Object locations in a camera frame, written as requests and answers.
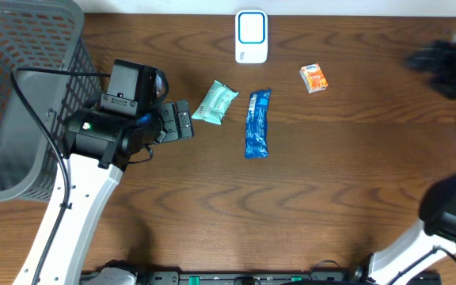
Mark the mint green wipes pack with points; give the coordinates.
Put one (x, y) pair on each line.
(215, 104)

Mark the white barcode scanner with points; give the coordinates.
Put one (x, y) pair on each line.
(251, 36)

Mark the blue Oreo cookie pack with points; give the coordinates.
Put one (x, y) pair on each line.
(256, 125)

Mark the small orange carton box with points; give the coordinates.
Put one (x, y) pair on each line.
(314, 78)

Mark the grey plastic basket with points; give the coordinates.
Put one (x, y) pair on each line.
(41, 46)

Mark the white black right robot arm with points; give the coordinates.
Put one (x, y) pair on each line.
(433, 236)

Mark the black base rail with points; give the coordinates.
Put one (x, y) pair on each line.
(119, 272)

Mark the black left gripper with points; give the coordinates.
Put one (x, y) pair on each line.
(169, 123)

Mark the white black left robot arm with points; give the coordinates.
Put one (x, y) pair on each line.
(99, 146)

